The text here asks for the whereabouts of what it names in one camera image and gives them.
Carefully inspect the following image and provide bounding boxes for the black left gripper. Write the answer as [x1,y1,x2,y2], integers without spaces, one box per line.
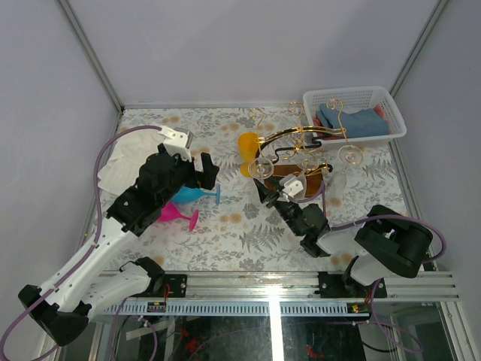
[159,152,219,209]

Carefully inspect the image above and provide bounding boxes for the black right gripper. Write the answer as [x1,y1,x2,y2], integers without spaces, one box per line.
[254,171,304,237]

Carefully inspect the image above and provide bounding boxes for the ribbed clear wine glass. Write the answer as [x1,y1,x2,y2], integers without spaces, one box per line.
[249,157,307,195]

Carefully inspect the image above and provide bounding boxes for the gold wire wine glass rack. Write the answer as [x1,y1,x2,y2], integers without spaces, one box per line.
[248,99,350,177]

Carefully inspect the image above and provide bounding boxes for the yellow plastic goblet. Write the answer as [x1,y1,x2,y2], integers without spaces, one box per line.
[237,132,259,177]

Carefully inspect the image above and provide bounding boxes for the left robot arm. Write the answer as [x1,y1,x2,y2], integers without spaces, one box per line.
[18,145,219,347]

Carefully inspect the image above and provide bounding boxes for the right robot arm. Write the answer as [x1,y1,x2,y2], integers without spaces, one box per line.
[254,178,433,299]

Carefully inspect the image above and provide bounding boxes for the blue plastic wine glass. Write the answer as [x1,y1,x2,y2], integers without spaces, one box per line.
[171,184,221,205]

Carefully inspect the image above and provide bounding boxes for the pink plastic wine glass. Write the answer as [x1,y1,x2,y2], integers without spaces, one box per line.
[158,202,199,231]

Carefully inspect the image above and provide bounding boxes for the white cloth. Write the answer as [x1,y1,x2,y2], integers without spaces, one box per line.
[98,129,164,196]

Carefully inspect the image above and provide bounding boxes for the blue cloth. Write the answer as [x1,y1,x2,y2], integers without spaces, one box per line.
[314,103,389,137]

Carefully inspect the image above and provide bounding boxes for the white plastic basket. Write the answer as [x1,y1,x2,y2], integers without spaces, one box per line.
[303,86,407,147]

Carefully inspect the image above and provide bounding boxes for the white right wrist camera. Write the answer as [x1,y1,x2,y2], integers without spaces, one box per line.
[280,174,306,200]

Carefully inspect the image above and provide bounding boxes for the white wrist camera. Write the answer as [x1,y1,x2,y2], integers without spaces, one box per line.
[280,174,306,200]
[158,126,194,162]

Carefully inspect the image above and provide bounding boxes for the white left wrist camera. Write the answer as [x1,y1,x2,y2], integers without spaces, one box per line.
[158,126,194,162]

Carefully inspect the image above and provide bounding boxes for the aluminium mounting rail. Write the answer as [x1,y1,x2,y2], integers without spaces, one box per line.
[97,270,461,302]

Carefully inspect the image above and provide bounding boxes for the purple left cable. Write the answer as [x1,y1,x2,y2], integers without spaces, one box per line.
[0,125,162,350]

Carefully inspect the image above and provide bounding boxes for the slotted cable duct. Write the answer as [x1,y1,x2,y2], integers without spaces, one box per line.
[104,301,371,317]

